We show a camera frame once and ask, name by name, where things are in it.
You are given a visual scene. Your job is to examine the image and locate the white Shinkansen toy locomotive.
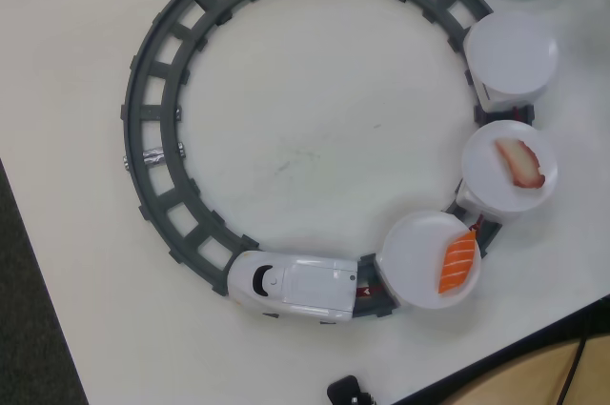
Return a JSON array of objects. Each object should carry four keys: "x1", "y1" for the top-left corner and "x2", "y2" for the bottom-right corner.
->
[{"x1": 226, "y1": 251, "x2": 359, "y2": 325}]

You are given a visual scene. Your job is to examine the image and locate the orange salmon sushi toy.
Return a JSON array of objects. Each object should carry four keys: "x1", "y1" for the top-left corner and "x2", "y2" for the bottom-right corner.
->
[{"x1": 437, "y1": 229, "x2": 480, "y2": 295}]

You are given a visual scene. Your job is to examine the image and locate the red white octopus sushi toy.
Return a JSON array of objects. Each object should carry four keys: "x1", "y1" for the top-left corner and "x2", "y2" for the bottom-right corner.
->
[{"x1": 494, "y1": 137, "x2": 546, "y2": 188}]

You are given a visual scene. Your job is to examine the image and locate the white toy train wagon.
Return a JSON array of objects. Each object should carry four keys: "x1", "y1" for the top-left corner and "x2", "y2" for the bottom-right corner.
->
[
  {"x1": 374, "y1": 252, "x2": 407, "y2": 309},
  {"x1": 456, "y1": 178, "x2": 501, "y2": 224},
  {"x1": 464, "y1": 66, "x2": 538, "y2": 116}
]

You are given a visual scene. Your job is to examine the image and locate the white round plate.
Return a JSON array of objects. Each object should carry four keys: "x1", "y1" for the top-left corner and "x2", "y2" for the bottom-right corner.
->
[
  {"x1": 465, "y1": 11, "x2": 559, "y2": 99},
  {"x1": 460, "y1": 121, "x2": 559, "y2": 215},
  {"x1": 380, "y1": 211, "x2": 481, "y2": 311}
]

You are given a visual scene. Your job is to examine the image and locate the silver foil tape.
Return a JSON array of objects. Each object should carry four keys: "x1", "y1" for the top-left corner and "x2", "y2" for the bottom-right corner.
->
[{"x1": 141, "y1": 147, "x2": 167, "y2": 167}]

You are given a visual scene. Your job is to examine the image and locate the grey circular toy train track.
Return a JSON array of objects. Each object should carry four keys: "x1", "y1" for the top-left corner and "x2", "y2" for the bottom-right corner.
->
[{"x1": 117, "y1": 0, "x2": 538, "y2": 326}]

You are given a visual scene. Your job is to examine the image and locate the black power adapter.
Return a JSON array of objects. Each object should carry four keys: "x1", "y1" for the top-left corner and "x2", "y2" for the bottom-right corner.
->
[{"x1": 326, "y1": 361, "x2": 377, "y2": 405}]

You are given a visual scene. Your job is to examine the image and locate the tan wooden furniture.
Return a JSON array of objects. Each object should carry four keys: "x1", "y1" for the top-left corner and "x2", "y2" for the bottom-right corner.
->
[{"x1": 395, "y1": 335, "x2": 610, "y2": 405}]

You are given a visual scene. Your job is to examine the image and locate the black cable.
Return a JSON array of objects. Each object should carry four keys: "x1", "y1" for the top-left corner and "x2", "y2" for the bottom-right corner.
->
[{"x1": 555, "y1": 337, "x2": 590, "y2": 405}]

